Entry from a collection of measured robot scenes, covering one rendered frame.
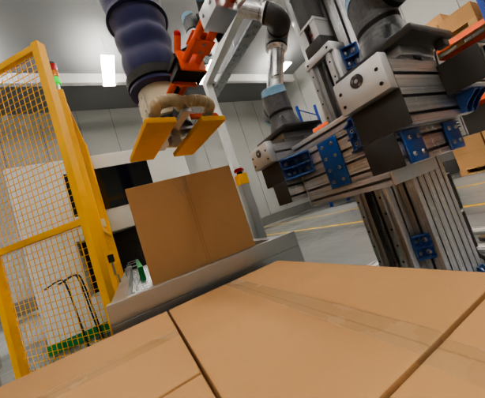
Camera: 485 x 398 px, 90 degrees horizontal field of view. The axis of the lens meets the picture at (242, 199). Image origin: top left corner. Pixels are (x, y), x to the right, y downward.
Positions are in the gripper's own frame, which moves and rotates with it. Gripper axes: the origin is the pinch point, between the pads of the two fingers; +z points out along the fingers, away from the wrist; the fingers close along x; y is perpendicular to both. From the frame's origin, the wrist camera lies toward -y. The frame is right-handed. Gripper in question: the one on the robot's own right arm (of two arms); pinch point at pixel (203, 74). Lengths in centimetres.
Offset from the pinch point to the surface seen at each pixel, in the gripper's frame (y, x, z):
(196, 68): -28, -48, 33
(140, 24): -34.8, -29.6, 1.7
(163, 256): -48, -19, 83
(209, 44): -27, -57, 32
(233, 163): 139, 248, -12
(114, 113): 53, 856, -450
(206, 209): -29, -21, 72
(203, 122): -25, -35, 43
